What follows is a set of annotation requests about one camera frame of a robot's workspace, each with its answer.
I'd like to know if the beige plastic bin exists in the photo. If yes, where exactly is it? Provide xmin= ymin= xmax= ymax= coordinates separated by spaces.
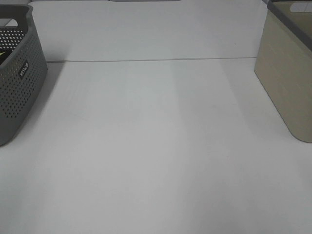
xmin=254 ymin=0 xmax=312 ymax=143

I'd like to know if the grey perforated plastic basket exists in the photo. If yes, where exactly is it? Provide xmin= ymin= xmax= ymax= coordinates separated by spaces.
xmin=0 ymin=4 xmax=48 ymax=145

